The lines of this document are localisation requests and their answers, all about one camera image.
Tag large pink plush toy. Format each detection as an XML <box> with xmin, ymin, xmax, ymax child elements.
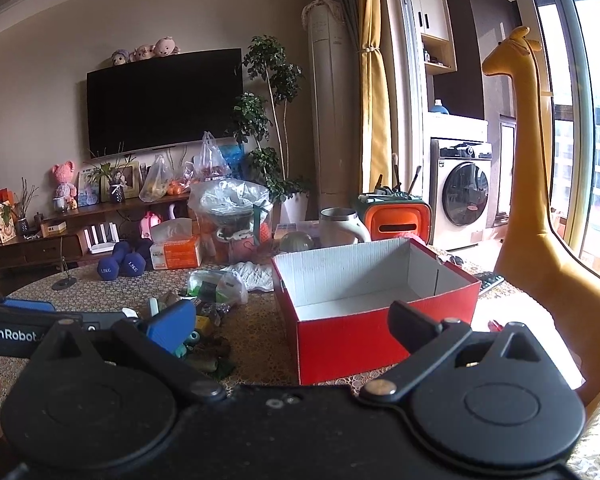
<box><xmin>152</xmin><ymin>36</ymin><xmax>181</xmax><ymax>57</ymax></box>

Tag small translucent plastic bag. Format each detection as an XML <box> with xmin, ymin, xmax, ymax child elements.
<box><xmin>187</xmin><ymin>269</ymin><xmax>249</xmax><ymax>307</ymax></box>

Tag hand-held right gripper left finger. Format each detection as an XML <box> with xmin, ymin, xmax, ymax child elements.
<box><xmin>30</xmin><ymin>299</ymin><xmax>227</xmax><ymax>405</ymax></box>

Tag green melon-shaped bowl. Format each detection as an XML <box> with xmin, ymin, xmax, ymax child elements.
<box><xmin>280</xmin><ymin>231</ymin><xmax>315</xmax><ymax>254</ymax></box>

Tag blue dumbbell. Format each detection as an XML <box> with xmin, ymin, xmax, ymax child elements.
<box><xmin>120</xmin><ymin>239</ymin><xmax>154</xmax><ymax>277</ymax></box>
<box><xmin>97</xmin><ymin>242</ymin><xmax>131</xmax><ymax>281</ymax></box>

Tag green handled tote bag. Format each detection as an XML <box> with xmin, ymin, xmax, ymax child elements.
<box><xmin>250</xmin><ymin>199</ymin><xmax>275</xmax><ymax>247</ymax></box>

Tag large clear plastic bag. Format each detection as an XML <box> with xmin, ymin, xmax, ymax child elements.
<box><xmin>189</xmin><ymin>178</ymin><xmax>274</xmax><ymax>264</ymax></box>

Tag pink plush doll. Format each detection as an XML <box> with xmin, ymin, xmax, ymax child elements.
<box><xmin>50</xmin><ymin>161</ymin><xmax>78</xmax><ymax>202</ymax></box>

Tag black remote control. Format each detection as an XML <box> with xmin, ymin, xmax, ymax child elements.
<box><xmin>472</xmin><ymin>271</ymin><xmax>506</xmax><ymax>295</ymax></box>

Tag white electric kettle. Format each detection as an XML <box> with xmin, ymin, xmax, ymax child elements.
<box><xmin>319</xmin><ymin>207</ymin><xmax>372</xmax><ymax>249</ymax></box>

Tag orange tissue pack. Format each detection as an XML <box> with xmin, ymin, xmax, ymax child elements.
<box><xmin>150</xmin><ymin>219</ymin><xmax>203</xmax><ymax>271</ymax></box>

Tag red cardboard box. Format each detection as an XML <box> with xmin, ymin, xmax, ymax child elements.
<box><xmin>271</xmin><ymin>237</ymin><xmax>482</xmax><ymax>386</ymax></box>

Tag white crumpled cloth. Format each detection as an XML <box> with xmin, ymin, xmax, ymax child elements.
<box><xmin>225</xmin><ymin>261</ymin><xmax>275</xmax><ymax>292</ymax></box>

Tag black desk stand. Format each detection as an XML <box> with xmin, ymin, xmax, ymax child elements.
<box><xmin>51</xmin><ymin>237</ymin><xmax>79</xmax><ymax>291</ymax></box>

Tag yellow giraffe figure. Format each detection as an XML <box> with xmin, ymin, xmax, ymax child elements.
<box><xmin>481</xmin><ymin>26</ymin><xmax>600</xmax><ymax>406</ymax></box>

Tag plastic bag of fruit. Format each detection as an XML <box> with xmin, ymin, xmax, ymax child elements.
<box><xmin>139</xmin><ymin>155</ymin><xmax>174</xmax><ymax>204</ymax></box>

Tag blue package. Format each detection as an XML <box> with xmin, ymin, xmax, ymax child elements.
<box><xmin>220</xmin><ymin>142</ymin><xmax>247</xmax><ymax>179</ymax></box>

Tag white router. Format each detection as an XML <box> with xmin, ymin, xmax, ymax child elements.
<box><xmin>82</xmin><ymin>222</ymin><xmax>119</xmax><ymax>256</ymax></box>

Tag white washing machine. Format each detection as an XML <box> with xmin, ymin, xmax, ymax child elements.
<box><xmin>429</xmin><ymin>137</ymin><xmax>494</xmax><ymax>252</ymax></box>

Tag plastic bag red contents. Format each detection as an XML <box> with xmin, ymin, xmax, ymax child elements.
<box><xmin>192</xmin><ymin>131</ymin><xmax>232</xmax><ymax>182</ymax></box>

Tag black television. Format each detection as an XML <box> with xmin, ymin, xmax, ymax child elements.
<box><xmin>86</xmin><ymin>48</ymin><xmax>244</xmax><ymax>160</ymax></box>

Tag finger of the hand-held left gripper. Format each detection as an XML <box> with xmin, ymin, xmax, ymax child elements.
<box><xmin>3</xmin><ymin>298</ymin><xmax>57</xmax><ymax>313</ymax></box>
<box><xmin>49</xmin><ymin>311</ymin><xmax>142</xmax><ymax>334</ymax></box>

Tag photo frame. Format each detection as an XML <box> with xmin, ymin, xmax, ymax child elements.
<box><xmin>77</xmin><ymin>160</ymin><xmax>142</xmax><ymax>206</ymax></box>

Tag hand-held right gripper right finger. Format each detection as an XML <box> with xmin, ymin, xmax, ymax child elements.
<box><xmin>359</xmin><ymin>300</ymin><xmax>546</xmax><ymax>404</ymax></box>

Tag potted green tree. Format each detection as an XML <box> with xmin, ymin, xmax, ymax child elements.
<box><xmin>231</xmin><ymin>35</ymin><xmax>312</xmax><ymax>224</ymax></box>

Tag white door wall cabinet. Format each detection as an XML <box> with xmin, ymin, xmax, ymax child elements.
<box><xmin>409</xmin><ymin>0</ymin><xmax>458</xmax><ymax>76</ymax></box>

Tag wooden tv cabinet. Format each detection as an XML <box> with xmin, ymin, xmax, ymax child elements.
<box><xmin>0</xmin><ymin>192</ymin><xmax>197</xmax><ymax>272</ymax></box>

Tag white tower air conditioner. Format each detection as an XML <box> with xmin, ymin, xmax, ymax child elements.
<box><xmin>301</xmin><ymin>0</ymin><xmax>362</xmax><ymax>202</ymax></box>

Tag yellow curtain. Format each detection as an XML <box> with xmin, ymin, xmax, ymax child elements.
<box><xmin>355</xmin><ymin>0</ymin><xmax>394</xmax><ymax>192</ymax></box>

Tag orange green storage box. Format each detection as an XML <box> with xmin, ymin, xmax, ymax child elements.
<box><xmin>356</xmin><ymin>192</ymin><xmax>433</xmax><ymax>246</ymax></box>

